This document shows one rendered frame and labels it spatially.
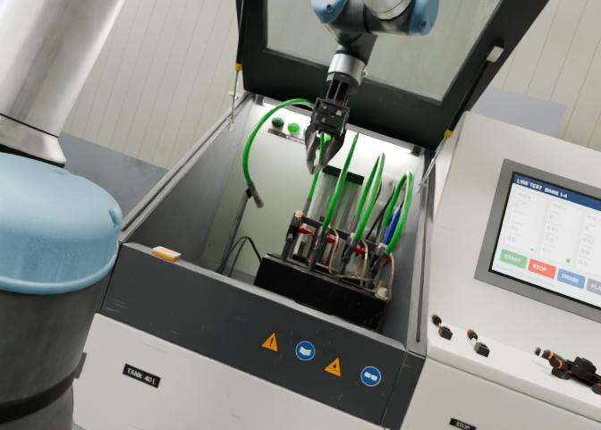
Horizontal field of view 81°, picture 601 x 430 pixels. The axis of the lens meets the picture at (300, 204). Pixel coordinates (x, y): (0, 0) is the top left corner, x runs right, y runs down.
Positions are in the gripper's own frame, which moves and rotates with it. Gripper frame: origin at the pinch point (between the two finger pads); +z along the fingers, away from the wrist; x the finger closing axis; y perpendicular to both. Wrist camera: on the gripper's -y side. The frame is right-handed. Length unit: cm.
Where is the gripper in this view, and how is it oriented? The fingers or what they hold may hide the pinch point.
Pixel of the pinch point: (313, 169)
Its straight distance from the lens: 80.1
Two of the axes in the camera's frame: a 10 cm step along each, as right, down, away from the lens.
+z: -3.3, 9.4, 0.4
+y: -1.0, 0.1, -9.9
